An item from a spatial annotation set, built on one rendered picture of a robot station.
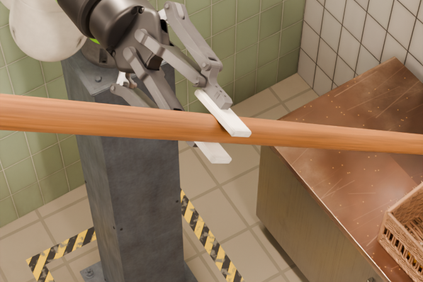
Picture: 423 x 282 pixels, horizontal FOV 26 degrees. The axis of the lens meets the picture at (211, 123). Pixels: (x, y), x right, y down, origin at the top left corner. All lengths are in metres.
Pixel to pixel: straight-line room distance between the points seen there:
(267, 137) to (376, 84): 1.82
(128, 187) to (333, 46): 1.19
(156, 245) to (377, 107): 0.77
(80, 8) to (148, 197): 1.41
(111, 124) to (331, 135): 0.38
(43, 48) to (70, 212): 2.05
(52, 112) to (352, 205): 1.84
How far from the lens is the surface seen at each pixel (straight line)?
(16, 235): 3.23
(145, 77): 1.03
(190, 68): 0.99
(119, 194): 2.35
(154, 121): 0.88
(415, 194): 2.43
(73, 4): 1.08
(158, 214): 2.53
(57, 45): 1.22
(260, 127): 1.02
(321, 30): 3.30
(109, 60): 2.02
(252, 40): 3.26
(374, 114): 2.76
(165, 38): 1.03
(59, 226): 3.22
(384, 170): 2.65
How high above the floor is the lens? 2.74
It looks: 53 degrees down
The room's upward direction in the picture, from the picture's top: straight up
